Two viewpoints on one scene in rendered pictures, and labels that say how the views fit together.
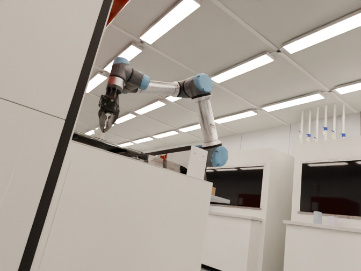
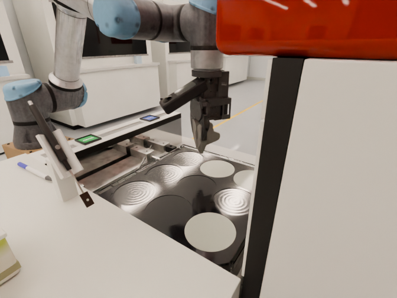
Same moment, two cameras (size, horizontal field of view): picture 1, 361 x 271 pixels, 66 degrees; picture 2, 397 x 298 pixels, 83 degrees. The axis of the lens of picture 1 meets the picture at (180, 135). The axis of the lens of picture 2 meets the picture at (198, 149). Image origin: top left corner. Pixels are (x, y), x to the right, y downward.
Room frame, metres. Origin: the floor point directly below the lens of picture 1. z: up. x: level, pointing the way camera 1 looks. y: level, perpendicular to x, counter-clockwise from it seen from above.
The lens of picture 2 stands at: (1.42, 0.84, 1.23)
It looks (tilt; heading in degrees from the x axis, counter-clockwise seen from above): 25 degrees down; 248
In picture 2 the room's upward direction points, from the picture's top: straight up
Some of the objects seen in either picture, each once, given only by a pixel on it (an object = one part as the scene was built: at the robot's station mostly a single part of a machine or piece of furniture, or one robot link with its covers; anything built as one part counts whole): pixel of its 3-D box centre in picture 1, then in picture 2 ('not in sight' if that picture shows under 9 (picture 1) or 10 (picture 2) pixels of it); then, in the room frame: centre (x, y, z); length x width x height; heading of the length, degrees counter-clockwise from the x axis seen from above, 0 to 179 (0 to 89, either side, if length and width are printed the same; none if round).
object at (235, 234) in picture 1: (233, 210); not in sight; (5.07, -1.17, 1.00); 1.80 x 1.08 x 2.00; 34
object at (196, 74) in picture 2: (110, 99); (208, 96); (1.19, 0.34, 1.11); 0.09 x 0.08 x 0.12; 1
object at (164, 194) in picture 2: (88, 145); (196, 186); (1.24, 0.40, 0.90); 0.34 x 0.34 x 0.01; 34
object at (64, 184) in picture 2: (99, 133); (64, 169); (1.51, 0.44, 1.03); 0.06 x 0.04 x 0.13; 124
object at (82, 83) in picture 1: (56, 90); (315, 137); (0.96, 0.48, 1.02); 0.81 x 0.03 x 0.40; 34
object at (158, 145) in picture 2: (153, 159); (158, 145); (1.28, 0.10, 0.89); 0.08 x 0.03 x 0.03; 124
